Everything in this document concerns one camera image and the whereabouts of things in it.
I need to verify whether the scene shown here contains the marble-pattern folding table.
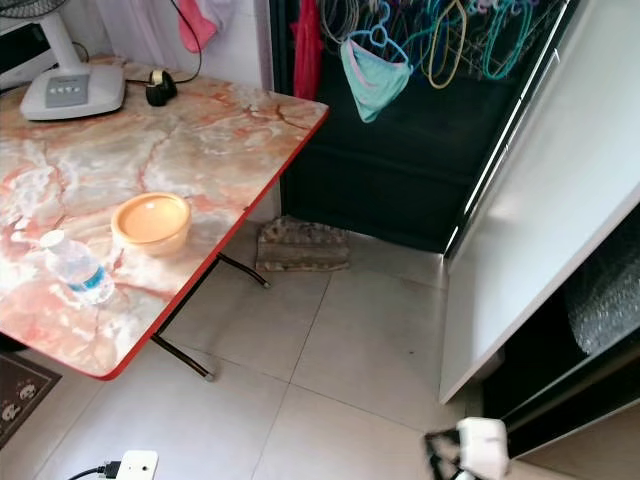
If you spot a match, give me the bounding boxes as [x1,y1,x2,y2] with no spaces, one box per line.
[0,58,329,383]

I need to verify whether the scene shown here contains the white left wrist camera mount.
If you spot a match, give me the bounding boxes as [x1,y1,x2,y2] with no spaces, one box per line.
[118,450,159,480]

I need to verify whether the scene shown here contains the teal clothes hanger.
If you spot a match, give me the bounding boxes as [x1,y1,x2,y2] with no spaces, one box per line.
[483,0,537,81]

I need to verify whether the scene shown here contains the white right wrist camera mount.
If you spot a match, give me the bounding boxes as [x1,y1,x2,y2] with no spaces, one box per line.
[456,417,511,480]

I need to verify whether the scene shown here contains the pink hanging cloth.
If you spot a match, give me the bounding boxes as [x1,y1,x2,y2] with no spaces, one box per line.
[178,0,223,53]

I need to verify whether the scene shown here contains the red hanging cloth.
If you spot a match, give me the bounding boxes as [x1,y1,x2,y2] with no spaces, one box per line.
[290,0,323,101]

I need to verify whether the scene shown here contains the white standing fan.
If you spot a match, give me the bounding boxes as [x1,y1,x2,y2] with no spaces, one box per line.
[0,0,126,122]

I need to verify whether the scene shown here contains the teal underwear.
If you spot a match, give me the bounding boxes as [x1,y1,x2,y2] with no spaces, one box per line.
[340,35,414,123]

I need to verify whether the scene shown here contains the orange plastic bowl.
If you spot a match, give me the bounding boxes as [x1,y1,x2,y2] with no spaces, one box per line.
[111,192,192,257]

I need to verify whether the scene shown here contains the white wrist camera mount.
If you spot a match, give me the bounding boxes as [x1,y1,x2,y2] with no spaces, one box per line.
[456,417,511,480]
[118,450,159,480]

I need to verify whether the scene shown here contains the black fan power cable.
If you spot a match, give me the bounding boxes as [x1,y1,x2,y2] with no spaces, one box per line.
[125,0,203,87]

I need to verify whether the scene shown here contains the clear plastic water bottle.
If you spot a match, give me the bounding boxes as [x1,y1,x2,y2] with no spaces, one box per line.
[40,230,116,306]

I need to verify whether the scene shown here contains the black fridge panel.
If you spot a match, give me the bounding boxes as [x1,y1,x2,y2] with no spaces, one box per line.
[480,300,640,461]

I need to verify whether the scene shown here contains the black screen door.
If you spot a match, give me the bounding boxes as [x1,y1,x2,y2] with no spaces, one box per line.
[270,0,583,253]

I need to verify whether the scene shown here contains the brown paw-print mat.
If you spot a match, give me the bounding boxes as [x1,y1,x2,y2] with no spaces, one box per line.
[0,352,63,449]

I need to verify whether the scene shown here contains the small black tape dispenser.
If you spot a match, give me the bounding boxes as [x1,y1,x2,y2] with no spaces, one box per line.
[145,70,178,107]

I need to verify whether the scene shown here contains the woven brown doormat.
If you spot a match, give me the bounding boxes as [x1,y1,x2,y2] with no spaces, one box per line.
[255,215,351,273]

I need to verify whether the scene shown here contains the grey textured panel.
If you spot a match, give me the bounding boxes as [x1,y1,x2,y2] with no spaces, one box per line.
[563,205,640,356]

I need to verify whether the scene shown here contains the yellow clothes hanger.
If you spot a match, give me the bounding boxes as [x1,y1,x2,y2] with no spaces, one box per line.
[422,0,467,89]

